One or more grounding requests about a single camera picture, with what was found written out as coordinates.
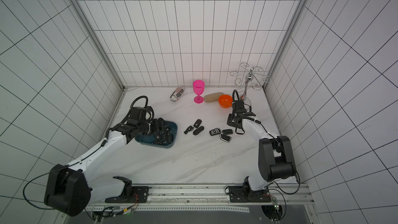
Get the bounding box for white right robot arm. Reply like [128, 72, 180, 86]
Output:
[227, 100, 301, 194]

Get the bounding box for orange plastic bowl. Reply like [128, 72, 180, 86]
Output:
[218, 94, 233, 108]

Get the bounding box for black VW flip key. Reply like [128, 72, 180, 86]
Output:
[193, 119, 202, 129]

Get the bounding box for black small key fob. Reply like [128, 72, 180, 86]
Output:
[222, 129, 234, 135]

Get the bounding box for chrome glass holder stand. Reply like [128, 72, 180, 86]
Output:
[230, 62, 271, 111]

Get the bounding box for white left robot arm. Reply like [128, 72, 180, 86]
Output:
[44, 107, 169, 216]

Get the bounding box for pink plastic wine glass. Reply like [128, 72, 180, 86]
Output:
[193, 80, 205, 104]

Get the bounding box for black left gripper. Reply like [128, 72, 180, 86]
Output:
[138, 118, 170, 138]

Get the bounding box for black silver flip key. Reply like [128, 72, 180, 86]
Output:
[219, 134, 232, 143]

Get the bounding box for black Porsche style key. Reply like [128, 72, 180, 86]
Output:
[193, 126, 204, 135]

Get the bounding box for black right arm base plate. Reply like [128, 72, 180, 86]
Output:
[226, 186, 272, 203]

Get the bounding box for teal storage box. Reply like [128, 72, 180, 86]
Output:
[134, 121, 178, 148]

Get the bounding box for black BMW key fob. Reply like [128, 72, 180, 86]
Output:
[209, 128, 222, 136]

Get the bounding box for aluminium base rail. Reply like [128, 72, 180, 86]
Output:
[83, 184, 315, 218]

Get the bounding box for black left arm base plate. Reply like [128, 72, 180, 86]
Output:
[105, 176, 149, 203]

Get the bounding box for cork oval block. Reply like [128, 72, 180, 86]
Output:
[204, 92, 224, 103]

